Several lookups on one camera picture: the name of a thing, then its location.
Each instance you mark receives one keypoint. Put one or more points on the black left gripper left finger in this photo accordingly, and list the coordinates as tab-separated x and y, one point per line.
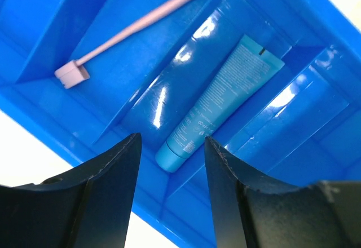
86	206

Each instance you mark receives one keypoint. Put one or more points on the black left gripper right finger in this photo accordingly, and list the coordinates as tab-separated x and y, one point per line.
252	209

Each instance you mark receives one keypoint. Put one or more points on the blue toothpaste tube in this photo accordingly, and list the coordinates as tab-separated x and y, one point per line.
248	67

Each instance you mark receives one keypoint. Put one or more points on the pink toothbrush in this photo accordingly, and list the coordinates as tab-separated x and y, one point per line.
74	72

